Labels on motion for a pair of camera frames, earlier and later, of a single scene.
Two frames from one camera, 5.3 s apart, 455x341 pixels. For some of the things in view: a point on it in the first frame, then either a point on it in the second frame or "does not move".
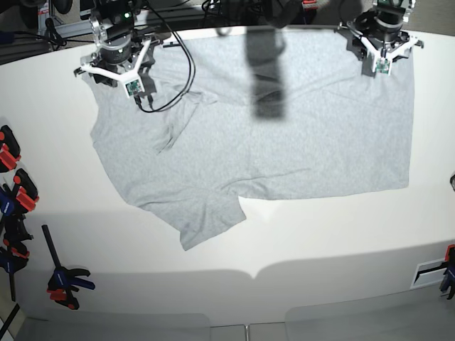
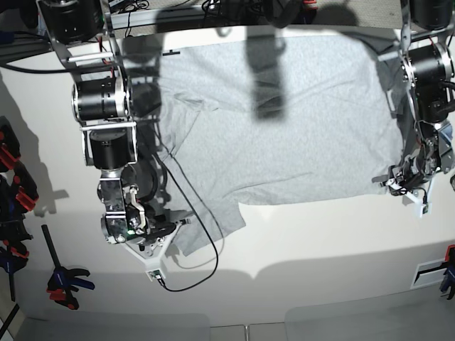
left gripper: (122, 52) -> (145, 226)
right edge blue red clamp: (447, 284) does not move
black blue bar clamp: (63, 280) does not move
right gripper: (381, 25) -> (417, 163)
